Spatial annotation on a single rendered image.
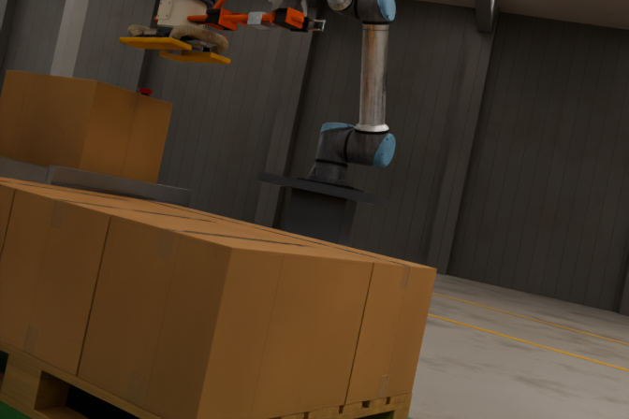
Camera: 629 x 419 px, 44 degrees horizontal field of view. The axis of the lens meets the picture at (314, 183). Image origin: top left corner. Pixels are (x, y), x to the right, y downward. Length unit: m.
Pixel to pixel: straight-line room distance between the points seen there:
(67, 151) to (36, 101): 0.31
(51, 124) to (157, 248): 1.47
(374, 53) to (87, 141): 1.21
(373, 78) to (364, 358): 1.45
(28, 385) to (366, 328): 0.89
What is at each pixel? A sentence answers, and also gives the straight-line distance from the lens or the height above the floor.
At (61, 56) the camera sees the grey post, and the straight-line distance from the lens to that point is 6.37.
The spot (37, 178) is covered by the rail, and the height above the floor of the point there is 0.55.
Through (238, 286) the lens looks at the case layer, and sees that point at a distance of 1.70.
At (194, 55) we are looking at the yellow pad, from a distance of 3.06.
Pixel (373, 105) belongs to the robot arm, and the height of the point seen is 1.12.
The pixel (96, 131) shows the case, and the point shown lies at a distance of 3.05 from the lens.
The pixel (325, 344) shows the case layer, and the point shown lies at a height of 0.32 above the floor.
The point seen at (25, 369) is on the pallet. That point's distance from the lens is 2.16.
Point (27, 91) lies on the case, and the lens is 3.37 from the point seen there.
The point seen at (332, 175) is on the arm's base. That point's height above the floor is 0.80.
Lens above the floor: 0.68
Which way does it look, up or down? 1 degrees up
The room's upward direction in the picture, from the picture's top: 12 degrees clockwise
